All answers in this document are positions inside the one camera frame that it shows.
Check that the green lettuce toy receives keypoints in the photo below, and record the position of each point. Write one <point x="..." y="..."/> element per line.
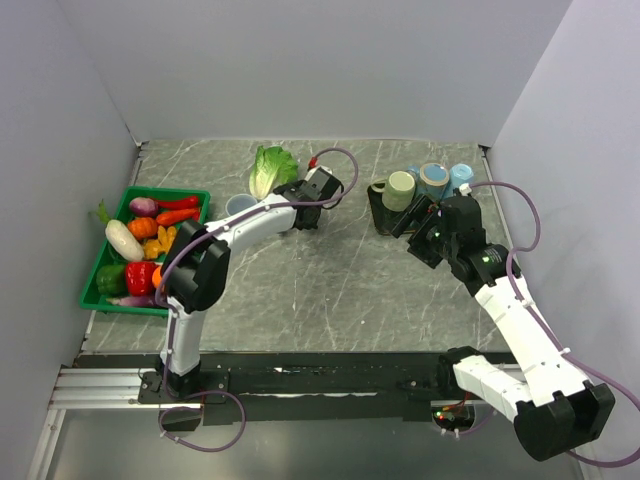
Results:
<point x="273" y="167"/>

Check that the red chili toy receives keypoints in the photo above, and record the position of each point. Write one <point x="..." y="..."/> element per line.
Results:
<point x="190" y="202"/>

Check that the black gold-rimmed tray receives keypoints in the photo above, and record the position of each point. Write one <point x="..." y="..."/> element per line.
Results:
<point x="382" y="217"/>

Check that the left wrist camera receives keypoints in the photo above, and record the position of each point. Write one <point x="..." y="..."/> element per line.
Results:
<point x="317" y="175"/>

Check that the white radish toy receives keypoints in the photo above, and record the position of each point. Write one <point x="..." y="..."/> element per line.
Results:
<point x="123" y="241"/>

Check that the orange carrot toy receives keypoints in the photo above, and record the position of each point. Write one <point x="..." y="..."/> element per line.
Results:
<point x="172" y="217"/>

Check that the pale blue mug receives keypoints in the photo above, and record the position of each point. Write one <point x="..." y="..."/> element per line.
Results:
<point x="458" y="174"/>

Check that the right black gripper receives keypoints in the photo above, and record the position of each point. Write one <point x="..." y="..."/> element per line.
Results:
<point x="418" y="248"/>

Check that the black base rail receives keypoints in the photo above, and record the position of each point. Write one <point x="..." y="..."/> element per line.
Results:
<point x="228" y="387"/>

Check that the grey plastic measuring cup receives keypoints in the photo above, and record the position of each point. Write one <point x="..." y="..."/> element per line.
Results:
<point x="239" y="204"/>

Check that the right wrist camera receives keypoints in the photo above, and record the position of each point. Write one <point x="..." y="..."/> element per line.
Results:
<point x="464" y="190"/>

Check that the blue butterfly mug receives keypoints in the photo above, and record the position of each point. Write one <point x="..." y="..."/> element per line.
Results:
<point x="435" y="178"/>

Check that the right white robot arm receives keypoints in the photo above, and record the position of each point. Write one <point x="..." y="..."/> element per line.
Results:
<point x="555" y="407"/>

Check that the green ceramic mug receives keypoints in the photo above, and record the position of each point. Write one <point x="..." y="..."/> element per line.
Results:
<point x="396" y="190"/>

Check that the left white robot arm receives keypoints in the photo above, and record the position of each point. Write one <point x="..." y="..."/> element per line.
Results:
<point x="196" y="269"/>

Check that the green bell pepper toy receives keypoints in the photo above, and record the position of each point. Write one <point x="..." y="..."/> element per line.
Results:
<point x="110" y="280"/>

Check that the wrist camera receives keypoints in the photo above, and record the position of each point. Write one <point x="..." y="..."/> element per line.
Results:
<point x="464" y="190"/>
<point x="317" y="175"/>

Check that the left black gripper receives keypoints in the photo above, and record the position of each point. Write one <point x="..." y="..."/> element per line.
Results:
<point x="309" y="227"/>

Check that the red bell pepper toy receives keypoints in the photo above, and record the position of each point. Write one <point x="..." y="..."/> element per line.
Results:
<point x="139" y="278"/>

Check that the yellow ginger toy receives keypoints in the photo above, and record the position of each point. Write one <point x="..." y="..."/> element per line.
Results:
<point x="161" y="244"/>

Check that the purple onion toy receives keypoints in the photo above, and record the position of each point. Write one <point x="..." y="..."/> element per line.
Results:
<point x="144" y="207"/>

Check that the orange pumpkin toy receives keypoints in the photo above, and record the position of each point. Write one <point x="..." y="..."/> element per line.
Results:
<point x="143" y="228"/>

